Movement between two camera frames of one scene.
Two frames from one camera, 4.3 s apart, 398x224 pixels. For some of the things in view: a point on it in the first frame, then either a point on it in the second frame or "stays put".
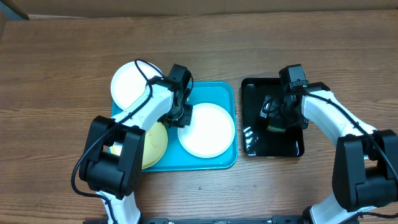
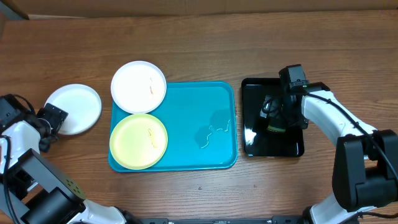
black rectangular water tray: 259,139 stays put
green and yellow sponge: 275,128 stays put
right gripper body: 282,114 stays put
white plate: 211,132 → 83,106
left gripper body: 181,117 → 53,120
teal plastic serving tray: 176,158 stays put
